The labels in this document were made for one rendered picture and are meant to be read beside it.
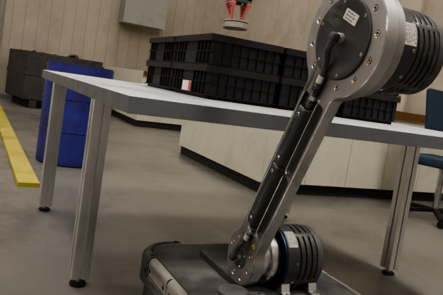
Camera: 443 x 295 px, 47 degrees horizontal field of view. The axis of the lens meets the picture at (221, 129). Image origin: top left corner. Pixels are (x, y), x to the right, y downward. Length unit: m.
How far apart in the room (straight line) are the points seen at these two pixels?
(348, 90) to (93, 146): 0.99
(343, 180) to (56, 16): 6.43
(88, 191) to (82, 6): 7.86
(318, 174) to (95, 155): 2.64
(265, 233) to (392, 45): 0.52
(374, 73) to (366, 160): 3.46
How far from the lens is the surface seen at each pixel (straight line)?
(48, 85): 3.97
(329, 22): 1.11
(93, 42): 9.53
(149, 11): 9.45
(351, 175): 4.36
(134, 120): 7.58
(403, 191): 2.51
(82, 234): 1.83
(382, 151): 4.53
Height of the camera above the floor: 0.75
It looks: 5 degrees down
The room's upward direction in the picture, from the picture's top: 9 degrees clockwise
